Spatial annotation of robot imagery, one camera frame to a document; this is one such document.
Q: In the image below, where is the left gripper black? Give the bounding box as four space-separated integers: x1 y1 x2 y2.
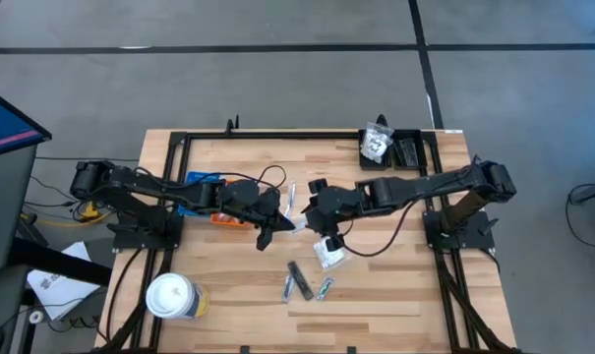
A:
247 185 297 253

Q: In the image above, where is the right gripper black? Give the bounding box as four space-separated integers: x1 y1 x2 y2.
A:
302 185 365 253

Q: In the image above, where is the white vanity pack bag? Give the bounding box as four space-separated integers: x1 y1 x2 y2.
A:
313 237 351 271
359 121 395 165

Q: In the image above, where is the blue toothbrush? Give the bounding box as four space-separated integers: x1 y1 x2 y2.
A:
286 181 299 218

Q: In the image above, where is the black plastic bin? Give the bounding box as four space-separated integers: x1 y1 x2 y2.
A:
389 128 429 172
358 129 392 173

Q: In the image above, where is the blue plastic basket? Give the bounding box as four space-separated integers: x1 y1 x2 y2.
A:
177 170 223 218

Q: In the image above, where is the white-lidded wipes canister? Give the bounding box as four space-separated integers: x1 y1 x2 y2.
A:
145 272 211 321

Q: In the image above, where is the black stand bar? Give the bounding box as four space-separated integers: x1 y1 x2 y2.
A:
6 238 114 287

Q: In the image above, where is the white paper sheet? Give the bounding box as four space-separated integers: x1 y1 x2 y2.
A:
26 240 102 322

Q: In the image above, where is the blue monitor screen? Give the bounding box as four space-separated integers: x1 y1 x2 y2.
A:
0 83 53 161

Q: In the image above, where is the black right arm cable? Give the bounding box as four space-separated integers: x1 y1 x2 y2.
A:
343 196 419 259

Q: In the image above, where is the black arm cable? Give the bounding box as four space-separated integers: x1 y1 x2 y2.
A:
343 196 419 259
134 163 289 196

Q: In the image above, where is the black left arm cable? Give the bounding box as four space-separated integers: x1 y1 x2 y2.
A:
134 163 289 196

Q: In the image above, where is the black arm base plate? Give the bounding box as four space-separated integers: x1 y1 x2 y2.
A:
106 215 184 251
423 209 500 251

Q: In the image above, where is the yellow cable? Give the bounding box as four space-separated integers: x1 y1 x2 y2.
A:
33 199 112 228

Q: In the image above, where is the black floor cable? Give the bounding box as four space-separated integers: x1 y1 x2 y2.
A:
564 181 595 250
34 155 141 162

